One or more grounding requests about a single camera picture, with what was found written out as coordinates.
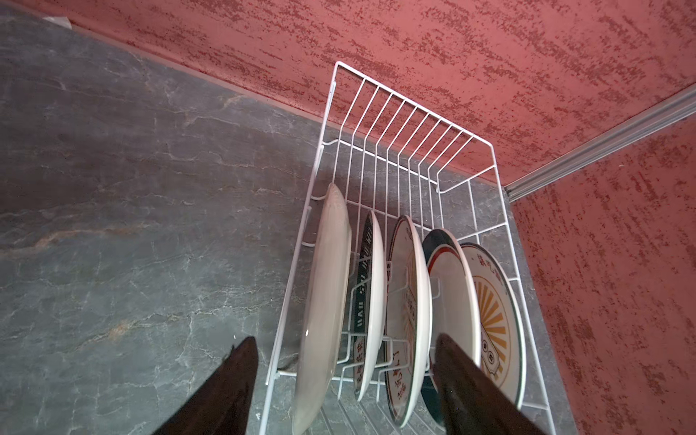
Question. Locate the white wire dish rack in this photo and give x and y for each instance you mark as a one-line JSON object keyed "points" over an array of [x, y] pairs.
{"points": [[393, 156]]}

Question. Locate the white plate orange sunburst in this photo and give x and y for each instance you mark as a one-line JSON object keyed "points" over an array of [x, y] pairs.
{"points": [[503, 345]]}

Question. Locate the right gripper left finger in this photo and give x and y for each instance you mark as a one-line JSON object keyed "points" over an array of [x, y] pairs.
{"points": [[222, 404]]}

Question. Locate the plain grey ceramic plate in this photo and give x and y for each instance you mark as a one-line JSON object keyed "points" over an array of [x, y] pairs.
{"points": [[324, 316]]}

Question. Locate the green rimmed text plate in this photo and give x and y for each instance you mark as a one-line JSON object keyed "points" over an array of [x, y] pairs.
{"points": [[369, 309]]}

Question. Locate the white plate green red rim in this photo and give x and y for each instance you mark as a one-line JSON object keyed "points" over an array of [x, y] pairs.
{"points": [[455, 309]]}

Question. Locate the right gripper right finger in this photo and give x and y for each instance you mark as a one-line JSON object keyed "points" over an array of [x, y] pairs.
{"points": [[470, 402]]}

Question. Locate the white plate orange print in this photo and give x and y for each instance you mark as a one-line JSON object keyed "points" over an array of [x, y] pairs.
{"points": [[408, 320]]}

